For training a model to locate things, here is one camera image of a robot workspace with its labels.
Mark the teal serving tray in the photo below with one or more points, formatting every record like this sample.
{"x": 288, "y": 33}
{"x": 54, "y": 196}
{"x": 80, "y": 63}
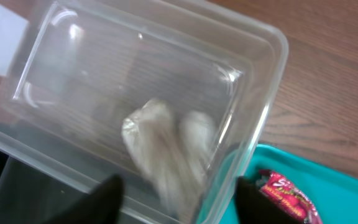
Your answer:
{"x": 334, "y": 194}

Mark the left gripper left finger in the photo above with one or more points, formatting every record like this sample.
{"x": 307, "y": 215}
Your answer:
{"x": 101, "y": 206}

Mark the clear plastic bin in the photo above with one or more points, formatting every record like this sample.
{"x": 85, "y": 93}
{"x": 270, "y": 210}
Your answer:
{"x": 71, "y": 71}

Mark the white tissue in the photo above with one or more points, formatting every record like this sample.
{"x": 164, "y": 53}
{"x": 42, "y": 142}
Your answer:
{"x": 172, "y": 155}

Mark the red snack wrapper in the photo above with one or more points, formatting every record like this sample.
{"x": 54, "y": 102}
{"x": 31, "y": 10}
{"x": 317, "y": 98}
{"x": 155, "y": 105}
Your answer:
{"x": 288, "y": 197}

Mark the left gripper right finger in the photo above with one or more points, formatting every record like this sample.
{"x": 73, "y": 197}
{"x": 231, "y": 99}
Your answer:
{"x": 255, "y": 208}

